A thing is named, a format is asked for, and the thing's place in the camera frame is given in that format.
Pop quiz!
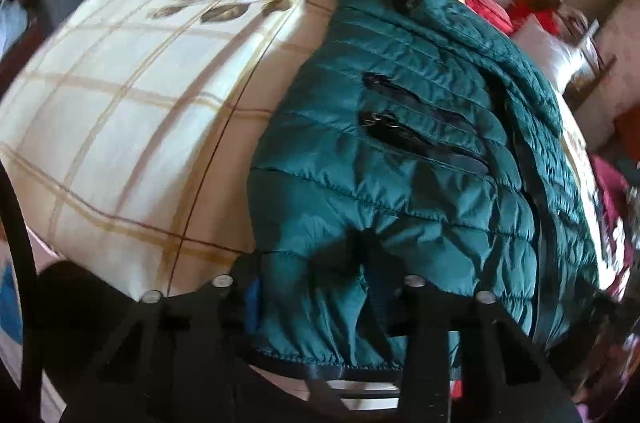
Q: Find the magenta blanket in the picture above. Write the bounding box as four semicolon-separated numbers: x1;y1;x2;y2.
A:
589;154;630;244

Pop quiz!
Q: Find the green quilted puffer jacket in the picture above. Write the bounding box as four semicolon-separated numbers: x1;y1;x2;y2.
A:
247;0;599;370

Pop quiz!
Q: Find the cream floral checked bedspread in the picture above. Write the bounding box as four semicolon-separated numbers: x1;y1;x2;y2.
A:
0;0;632;423

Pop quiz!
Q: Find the red ruffled pillow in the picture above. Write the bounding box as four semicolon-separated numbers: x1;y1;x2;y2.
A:
464;0;514;36

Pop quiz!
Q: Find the white pillow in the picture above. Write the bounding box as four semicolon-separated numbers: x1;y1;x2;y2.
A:
512;14;586;94

